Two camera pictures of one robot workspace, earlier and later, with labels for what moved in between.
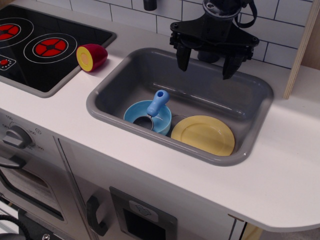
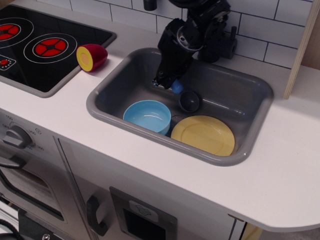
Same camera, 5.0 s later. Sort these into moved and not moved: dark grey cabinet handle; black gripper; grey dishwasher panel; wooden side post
Moved: black gripper
Not moved: grey dishwasher panel; dark grey cabinet handle; wooden side post
